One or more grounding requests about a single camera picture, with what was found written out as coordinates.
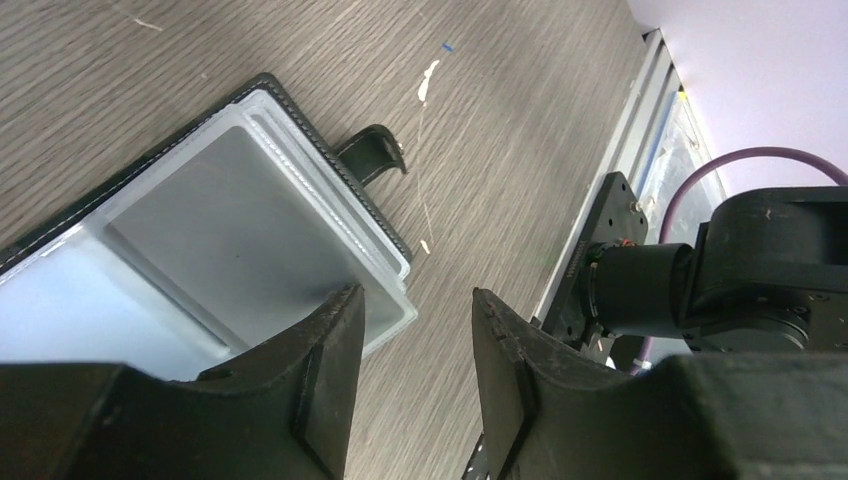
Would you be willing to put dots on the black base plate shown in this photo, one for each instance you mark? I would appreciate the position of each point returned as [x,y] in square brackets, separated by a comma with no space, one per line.
[543,384]

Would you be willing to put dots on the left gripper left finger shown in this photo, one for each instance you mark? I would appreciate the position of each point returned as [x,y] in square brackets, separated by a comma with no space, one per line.
[282,410]

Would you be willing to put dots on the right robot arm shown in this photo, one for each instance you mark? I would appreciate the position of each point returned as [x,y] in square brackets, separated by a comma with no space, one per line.
[767,273]

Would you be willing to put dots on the aluminium frame rail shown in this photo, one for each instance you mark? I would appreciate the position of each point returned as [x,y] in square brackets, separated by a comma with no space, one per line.
[655,145]

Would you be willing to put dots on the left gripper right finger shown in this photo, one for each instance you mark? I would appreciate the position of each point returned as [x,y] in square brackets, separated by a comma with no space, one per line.
[732,416]

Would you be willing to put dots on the black card holder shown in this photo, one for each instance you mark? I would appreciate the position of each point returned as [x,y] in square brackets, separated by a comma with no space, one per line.
[226,234]

